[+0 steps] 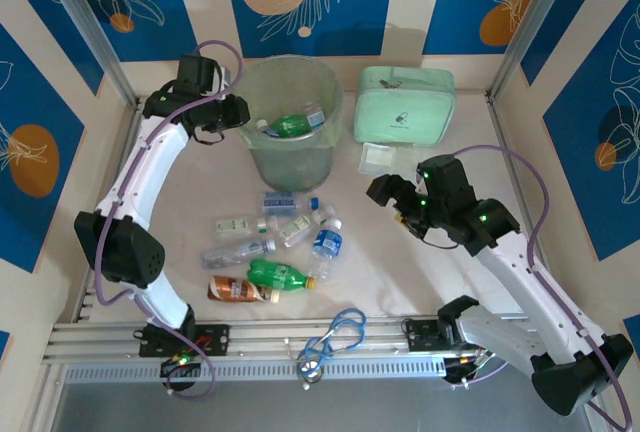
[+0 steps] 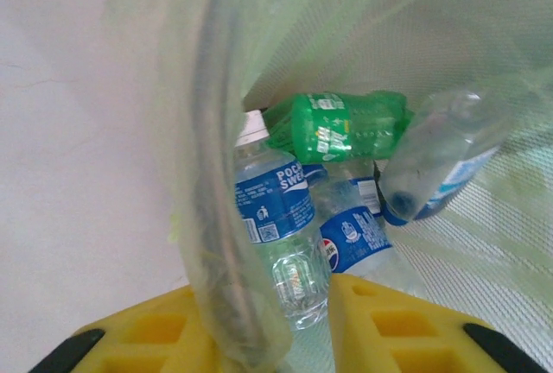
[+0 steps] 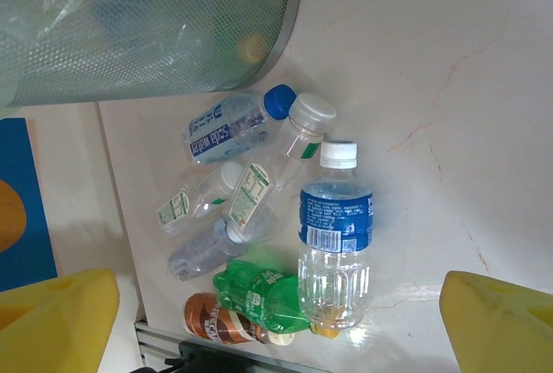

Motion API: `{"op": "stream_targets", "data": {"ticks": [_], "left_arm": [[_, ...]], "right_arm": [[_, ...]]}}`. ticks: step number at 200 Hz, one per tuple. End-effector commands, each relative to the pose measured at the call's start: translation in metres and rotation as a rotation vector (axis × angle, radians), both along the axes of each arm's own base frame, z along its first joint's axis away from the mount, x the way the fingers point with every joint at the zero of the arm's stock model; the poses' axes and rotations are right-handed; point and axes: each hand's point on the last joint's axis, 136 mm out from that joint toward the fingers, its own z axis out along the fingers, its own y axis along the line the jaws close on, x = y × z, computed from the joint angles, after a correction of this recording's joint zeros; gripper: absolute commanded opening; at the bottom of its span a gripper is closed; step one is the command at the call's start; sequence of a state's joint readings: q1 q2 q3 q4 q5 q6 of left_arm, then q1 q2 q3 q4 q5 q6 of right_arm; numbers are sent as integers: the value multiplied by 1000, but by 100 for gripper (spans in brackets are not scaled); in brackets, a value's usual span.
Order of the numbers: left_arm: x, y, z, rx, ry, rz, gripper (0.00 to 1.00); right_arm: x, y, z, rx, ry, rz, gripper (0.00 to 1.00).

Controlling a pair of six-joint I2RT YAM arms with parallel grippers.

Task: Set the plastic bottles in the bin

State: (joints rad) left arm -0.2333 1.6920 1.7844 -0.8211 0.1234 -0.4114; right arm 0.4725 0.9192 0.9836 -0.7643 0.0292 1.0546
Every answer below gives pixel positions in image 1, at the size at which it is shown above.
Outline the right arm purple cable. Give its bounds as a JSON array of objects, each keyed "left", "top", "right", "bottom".
[{"left": 449, "top": 145, "right": 632, "bottom": 428}]

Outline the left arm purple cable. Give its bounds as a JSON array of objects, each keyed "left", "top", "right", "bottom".
[{"left": 94, "top": 40, "right": 246, "bottom": 401}]

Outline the crushed clear plastic bottle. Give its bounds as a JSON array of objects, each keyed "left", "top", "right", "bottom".
[{"left": 199, "top": 237, "right": 278, "bottom": 271}]

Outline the blue label bottle white cap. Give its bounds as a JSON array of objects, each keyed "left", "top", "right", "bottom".
[{"left": 307, "top": 216, "right": 346, "bottom": 279}]

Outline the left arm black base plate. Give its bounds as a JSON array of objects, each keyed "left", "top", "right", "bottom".
[{"left": 138, "top": 324, "right": 232, "bottom": 358}]

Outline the aluminium side rail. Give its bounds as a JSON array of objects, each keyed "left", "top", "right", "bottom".
[
  {"left": 485, "top": 94, "right": 566, "bottom": 316},
  {"left": 72, "top": 99, "right": 146, "bottom": 326}
]

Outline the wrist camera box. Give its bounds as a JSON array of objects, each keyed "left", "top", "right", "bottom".
[
  {"left": 415, "top": 153, "right": 476, "bottom": 199},
  {"left": 177, "top": 54, "right": 233, "bottom": 97}
]

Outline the aluminium mounting rail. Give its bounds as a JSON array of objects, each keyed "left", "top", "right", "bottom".
[{"left": 42, "top": 312, "right": 589, "bottom": 364}]

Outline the brown coffee drink bottle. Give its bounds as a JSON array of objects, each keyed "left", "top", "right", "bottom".
[{"left": 207, "top": 275, "right": 281, "bottom": 305}]

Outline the aluminium frame post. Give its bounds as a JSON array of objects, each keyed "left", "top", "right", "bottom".
[
  {"left": 487, "top": 0, "right": 581, "bottom": 103},
  {"left": 34, "top": 0, "right": 144, "bottom": 111}
]

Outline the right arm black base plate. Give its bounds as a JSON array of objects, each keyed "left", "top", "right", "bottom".
[{"left": 402, "top": 318, "right": 481, "bottom": 353}]

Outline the mint green medical bag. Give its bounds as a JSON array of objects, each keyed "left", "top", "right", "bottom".
[{"left": 352, "top": 65, "right": 457, "bottom": 147}]

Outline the grey slotted cable duct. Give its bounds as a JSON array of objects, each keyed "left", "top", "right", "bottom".
[{"left": 64, "top": 360, "right": 446, "bottom": 384}]

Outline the white gauze packet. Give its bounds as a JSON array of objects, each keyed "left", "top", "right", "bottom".
[{"left": 358, "top": 141, "right": 401, "bottom": 177}]

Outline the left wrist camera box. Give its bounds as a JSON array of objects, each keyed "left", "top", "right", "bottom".
[{"left": 177, "top": 54, "right": 233, "bottom": 97}]

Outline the green soda bottle yellow cap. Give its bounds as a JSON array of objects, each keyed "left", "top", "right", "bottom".
[
  {"left": 264, "top": 114, "right": 312, "bottom": 140},
  {"left": 247, "top": 257, "right": 319, "bottom": 291}
]

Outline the small clear bottle green label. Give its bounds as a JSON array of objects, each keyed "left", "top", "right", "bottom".
[{"left": 278, "top": 209, "right": 324, "bottom": 249}]

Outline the black connector module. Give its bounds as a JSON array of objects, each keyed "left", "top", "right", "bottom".
[
  {"left": 442, "top": 355, "right": 484, "bottom": 389},
  {"left": 159, "top": 355, "right": 204, "bottom": 393}
]

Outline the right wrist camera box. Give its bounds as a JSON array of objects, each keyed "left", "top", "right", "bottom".
[{"left": 415, "top": 153, "right": 476, "bottom": 199}]

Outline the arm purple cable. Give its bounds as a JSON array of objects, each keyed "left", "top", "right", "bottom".
[
  {"left": 449, "top": 145, "right": 632, "bottom": 428},
  {"left": 94, "top": 40, "right": 246, "bottom": 401}
]

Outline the clear water bottle blue cap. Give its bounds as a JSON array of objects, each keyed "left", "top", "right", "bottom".
[{"left": 259, "top": 191, "right": 321, "bottom": 217}]

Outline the translucent green trash bin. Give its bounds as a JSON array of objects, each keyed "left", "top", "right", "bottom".
[{"left": 228, "top": 53, "right": 345, "bottom": 194}]

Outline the blue stethoscope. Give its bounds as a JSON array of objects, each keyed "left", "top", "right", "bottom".
[{"left": 284, "top": 307, "right": 368, "bottom": 392}]

